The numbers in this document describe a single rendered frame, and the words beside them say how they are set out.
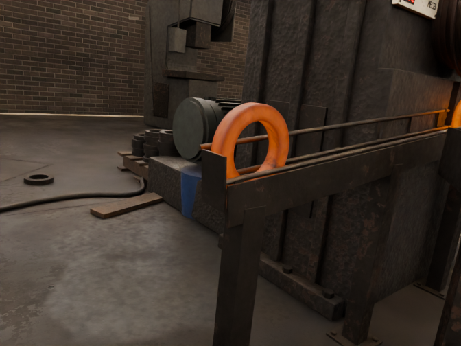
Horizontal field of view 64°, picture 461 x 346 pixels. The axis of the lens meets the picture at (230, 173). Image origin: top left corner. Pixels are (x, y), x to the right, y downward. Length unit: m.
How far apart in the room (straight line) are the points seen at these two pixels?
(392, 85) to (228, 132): 0.71
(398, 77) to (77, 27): 6.09
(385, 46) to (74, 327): 1.31
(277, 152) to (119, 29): 6.50
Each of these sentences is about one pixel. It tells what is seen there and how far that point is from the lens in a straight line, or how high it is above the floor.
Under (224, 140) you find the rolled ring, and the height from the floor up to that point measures 0.68.
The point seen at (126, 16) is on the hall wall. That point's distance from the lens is 7.25.
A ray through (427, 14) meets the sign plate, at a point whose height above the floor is 1.07.
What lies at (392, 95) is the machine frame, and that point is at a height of 0.79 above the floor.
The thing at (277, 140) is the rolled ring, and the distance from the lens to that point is 0.78.
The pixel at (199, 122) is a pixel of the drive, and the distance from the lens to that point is 2.10.
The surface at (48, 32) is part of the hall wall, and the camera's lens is 6.80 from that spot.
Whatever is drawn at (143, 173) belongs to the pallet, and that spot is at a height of 0.06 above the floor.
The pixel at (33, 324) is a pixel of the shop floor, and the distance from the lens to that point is 1.38.
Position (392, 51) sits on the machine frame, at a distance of 1.35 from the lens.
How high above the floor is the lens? 0.78
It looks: 14 degrees down
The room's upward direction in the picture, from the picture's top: 6 degrees clockwise
